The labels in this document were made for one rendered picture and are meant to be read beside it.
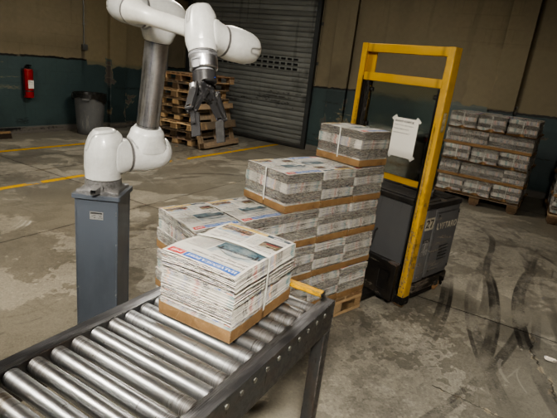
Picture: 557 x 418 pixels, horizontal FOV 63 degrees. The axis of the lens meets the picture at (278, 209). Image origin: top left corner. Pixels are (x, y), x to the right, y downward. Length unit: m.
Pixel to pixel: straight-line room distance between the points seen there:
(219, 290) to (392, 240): 2.45
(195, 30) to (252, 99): 8.92
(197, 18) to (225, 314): 0.90
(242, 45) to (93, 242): 1.12
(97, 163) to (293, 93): 7.99
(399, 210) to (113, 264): 2.19
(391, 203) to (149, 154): 2.06
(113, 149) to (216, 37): 0.79
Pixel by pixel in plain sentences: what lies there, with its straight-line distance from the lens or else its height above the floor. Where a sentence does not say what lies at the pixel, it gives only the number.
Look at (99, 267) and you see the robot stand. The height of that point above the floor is 0.66.
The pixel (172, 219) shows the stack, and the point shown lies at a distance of 2.39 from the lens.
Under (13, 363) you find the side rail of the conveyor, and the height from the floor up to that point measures 0.80.
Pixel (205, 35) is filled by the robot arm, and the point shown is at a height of 1.68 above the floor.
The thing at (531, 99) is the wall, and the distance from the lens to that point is 8.68.
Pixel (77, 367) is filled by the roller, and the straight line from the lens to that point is 1.39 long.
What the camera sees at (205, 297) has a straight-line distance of 1.43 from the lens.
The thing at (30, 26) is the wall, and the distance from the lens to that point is 9.28.
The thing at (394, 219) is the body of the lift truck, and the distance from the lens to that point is 3.62.
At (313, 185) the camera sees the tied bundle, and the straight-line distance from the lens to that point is 2.65.
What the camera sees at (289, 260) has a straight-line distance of 1.61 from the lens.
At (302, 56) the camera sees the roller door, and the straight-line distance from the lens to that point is 9.78.
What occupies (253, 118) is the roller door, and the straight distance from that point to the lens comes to 10.39.
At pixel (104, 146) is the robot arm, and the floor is 1.21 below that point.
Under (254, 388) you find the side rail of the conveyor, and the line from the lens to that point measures 1.39.
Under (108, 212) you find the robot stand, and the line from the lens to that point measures 2.13.
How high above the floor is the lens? 1.61
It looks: 17 degrees down
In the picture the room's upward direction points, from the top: 7 degrees clockwise
